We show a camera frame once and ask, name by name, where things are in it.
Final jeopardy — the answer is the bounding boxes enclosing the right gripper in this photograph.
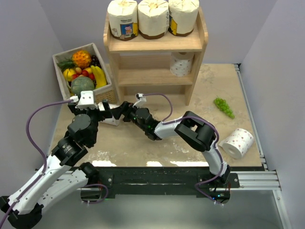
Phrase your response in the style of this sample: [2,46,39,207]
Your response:
[111,101,147,132]

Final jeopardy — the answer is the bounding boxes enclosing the dotted paper roll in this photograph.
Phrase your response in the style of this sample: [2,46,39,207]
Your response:
[170,52,194,77]
[218,128,254,159]
[98,102,120,126]

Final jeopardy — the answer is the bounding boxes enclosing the paper roll cartoon label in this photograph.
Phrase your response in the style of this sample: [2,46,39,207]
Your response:
[168,0,200,37]

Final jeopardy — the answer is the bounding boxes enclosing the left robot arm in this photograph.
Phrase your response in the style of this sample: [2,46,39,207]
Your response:
[0,99,113,229]

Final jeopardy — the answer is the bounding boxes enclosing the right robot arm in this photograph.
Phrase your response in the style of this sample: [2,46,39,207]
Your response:
[108,101,231,187]

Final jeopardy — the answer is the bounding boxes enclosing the wooden three-tier shelf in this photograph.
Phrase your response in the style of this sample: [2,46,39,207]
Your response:
[103,9,208,105]

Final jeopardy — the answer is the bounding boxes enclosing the wicker basket with liner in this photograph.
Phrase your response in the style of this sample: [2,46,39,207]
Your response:
[52,43,117,104]

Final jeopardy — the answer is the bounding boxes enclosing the green melon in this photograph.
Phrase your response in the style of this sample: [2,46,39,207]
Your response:
[71,76,95,96]

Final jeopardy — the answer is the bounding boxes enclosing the yellow bananas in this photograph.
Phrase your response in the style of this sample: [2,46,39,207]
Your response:
[91,65,107,89]

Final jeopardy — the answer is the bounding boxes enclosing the dark grape bunch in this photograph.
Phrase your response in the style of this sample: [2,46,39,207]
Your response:
[91,55,102,68]

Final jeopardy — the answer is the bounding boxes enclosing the orange pineapple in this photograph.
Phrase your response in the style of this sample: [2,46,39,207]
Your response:
[72,50,92,69]

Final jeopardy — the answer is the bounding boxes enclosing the green grape bunch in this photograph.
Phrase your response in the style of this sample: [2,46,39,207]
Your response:
[213,97,235,119]

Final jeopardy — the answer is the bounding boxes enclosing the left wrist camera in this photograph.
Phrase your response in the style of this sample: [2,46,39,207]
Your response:
[70,91,98,110]

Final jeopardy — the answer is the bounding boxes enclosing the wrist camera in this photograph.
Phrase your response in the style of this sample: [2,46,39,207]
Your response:
[70,91,98,110]
[133,93,147,108]

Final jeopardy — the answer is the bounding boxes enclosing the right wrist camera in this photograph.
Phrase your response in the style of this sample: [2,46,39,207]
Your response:
[133,93,147,108]

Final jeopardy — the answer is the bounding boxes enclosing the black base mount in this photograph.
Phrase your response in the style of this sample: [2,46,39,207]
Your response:
[81,167,240,203]

